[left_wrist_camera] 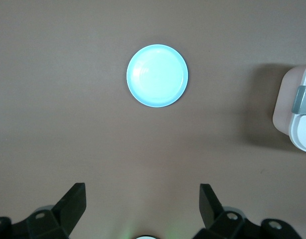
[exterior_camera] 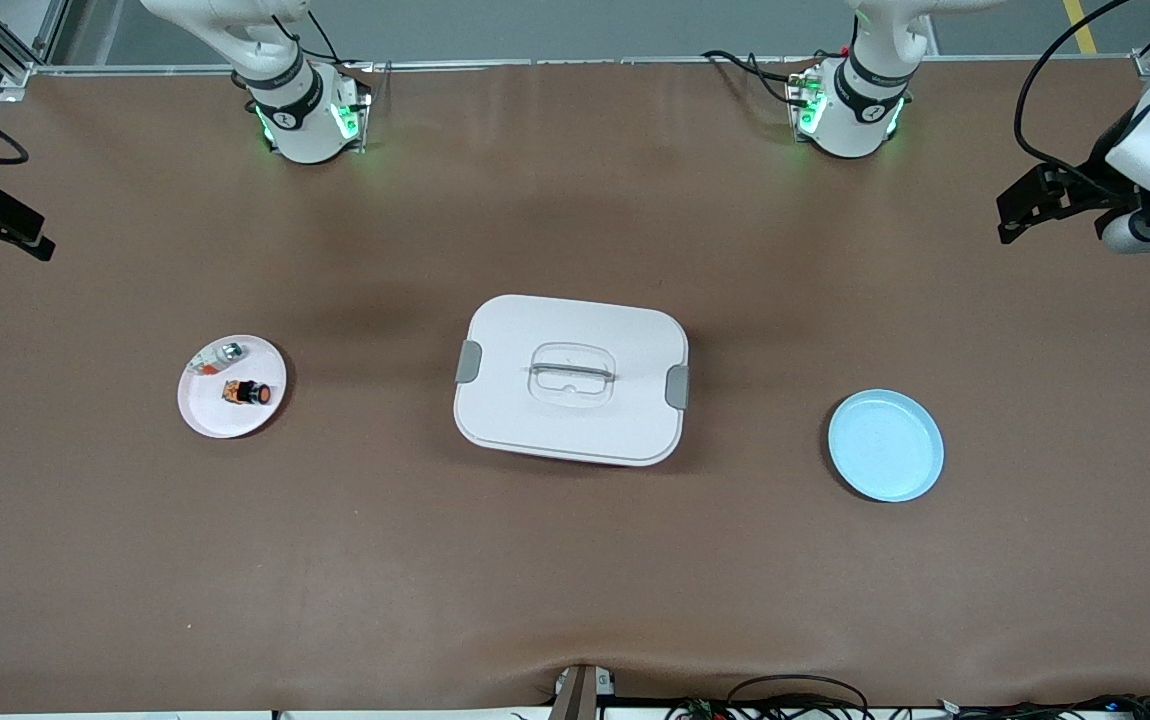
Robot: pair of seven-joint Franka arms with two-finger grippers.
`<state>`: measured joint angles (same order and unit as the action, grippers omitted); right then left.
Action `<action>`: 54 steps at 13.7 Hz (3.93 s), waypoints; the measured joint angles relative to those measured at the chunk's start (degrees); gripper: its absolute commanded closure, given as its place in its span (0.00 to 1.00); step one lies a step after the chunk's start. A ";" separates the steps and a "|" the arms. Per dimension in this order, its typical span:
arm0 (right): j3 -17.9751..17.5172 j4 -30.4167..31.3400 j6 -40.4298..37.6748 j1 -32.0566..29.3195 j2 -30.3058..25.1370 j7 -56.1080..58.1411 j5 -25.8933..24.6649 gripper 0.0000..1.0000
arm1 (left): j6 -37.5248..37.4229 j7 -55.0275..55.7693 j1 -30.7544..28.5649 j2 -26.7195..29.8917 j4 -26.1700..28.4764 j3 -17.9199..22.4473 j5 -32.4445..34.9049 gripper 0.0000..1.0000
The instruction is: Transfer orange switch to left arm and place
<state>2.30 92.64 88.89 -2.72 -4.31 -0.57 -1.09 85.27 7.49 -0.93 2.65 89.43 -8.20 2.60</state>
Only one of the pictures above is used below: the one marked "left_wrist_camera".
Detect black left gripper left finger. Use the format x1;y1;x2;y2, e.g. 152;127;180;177
25;183;87;239

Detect pink box with white lid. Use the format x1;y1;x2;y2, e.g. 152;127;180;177
272;61;306;153

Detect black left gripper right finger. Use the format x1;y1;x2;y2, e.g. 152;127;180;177
194;184;263;239

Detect light blue round plate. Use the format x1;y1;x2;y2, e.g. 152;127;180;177
126;44;189;109

